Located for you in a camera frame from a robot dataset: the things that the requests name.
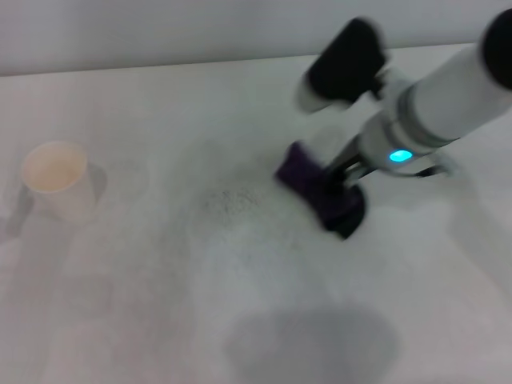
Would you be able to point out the purple rag with black edge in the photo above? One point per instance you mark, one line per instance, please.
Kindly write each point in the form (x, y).
(320, 188)

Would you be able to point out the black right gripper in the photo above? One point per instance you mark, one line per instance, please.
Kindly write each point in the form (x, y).
(356, 162)

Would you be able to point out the white paper cup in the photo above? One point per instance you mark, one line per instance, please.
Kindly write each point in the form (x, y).
(60, 180)

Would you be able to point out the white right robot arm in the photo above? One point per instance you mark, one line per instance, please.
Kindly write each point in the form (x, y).
(436, 100)

